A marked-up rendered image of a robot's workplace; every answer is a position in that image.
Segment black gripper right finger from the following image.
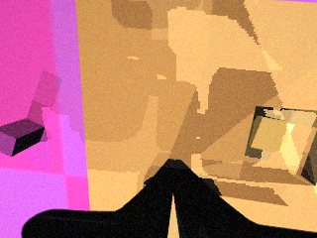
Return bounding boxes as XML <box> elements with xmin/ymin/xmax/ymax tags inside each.
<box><xmin>173</xmin><ymin>160</ymin><xmax>317</xmax><ymax>238</ymax></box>

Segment dark purple block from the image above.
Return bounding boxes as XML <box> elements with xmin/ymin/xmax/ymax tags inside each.
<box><xmin>0</xmin><ymin>118</ymin><xmax>45</xmax><ymax>158</ymax></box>

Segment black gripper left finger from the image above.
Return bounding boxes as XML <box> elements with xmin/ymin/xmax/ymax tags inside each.
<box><xmin>21</xmin><ymin>159</ymin><xmax>175</xmax><ymax>238</ymax></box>

